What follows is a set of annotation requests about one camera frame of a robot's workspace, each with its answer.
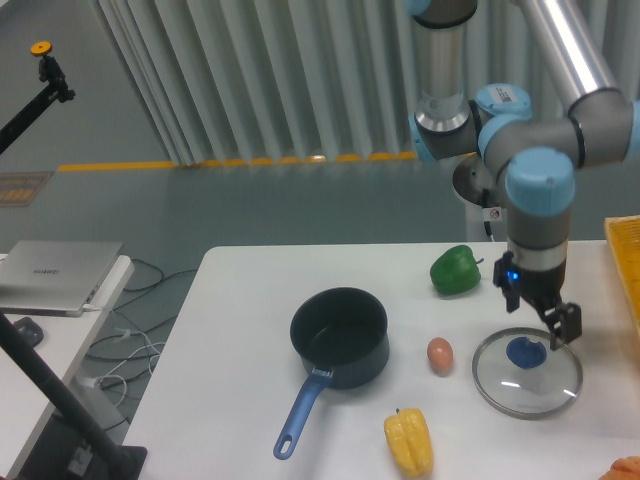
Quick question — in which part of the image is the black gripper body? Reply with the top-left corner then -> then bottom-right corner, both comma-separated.
493,251 -> 566,320

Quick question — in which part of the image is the glass lid blue knob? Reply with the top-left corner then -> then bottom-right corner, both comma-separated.
471,327 -> 583,420

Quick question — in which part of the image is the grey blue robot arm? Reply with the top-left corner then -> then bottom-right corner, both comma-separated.
405,1 -> 639,349

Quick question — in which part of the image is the green bell pepper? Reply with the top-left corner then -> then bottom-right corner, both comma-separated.
429,244 -> 484,296

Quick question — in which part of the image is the brown egg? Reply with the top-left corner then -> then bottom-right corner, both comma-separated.
426,337 -> 454,376

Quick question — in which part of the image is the yellow plastic basket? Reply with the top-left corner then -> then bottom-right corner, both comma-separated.
604,215 -> 639,328

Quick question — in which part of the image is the orange object at corner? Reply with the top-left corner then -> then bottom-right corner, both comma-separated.
599,456 -> 640,480

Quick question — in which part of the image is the yellow bell pepper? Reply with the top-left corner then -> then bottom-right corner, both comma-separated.
384,408 -> 434,478

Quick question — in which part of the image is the white pleated curtain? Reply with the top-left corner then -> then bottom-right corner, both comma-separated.
89,0 -> 601,167

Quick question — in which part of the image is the white side desk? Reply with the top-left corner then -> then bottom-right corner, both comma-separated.
0,253 -> 136,476

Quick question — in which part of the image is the silver laptop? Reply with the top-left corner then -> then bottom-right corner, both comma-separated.
1,240 -> 122,317

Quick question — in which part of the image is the black diagonal stand pole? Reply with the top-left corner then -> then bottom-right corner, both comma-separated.
1,314 -> 148,479

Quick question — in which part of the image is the black clamp on desk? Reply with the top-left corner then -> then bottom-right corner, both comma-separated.
13,317 -> 44,348

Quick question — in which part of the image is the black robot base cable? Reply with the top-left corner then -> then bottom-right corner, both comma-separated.
480,187 -> 499,244

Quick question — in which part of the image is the dark pot blue handle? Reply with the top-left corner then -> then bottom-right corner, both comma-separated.
273,287 -> 390,460

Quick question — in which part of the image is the black floor cable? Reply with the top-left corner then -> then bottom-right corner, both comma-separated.
82,257 -> 200,431

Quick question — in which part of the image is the white charger cable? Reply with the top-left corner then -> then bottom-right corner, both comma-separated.
94,327 -> 166,409

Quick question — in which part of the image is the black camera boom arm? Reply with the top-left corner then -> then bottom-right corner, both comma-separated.
1,40 -> 76,153

